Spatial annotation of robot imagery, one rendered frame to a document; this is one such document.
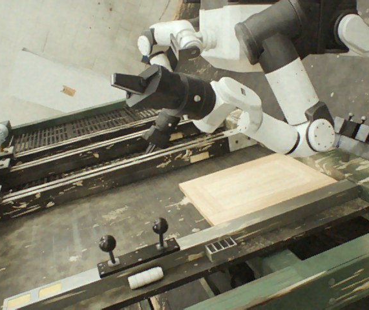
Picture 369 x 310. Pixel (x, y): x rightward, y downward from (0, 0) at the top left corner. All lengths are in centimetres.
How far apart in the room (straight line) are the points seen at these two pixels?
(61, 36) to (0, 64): 103
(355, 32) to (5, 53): 568
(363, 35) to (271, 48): 47
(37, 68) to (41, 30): 146
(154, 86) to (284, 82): 36
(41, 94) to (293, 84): 437
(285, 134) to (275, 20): 26
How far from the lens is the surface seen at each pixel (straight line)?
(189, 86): 73
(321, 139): 92
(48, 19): 637
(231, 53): 103
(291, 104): 93
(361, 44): 132
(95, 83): 506
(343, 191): 111
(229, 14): 103
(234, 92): 79
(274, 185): 119
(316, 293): 83
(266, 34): 91
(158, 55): 155
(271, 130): 87
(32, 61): 501
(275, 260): 97
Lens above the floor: 176
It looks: 23 degrees down
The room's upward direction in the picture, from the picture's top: 74 degrees counter-clockwise
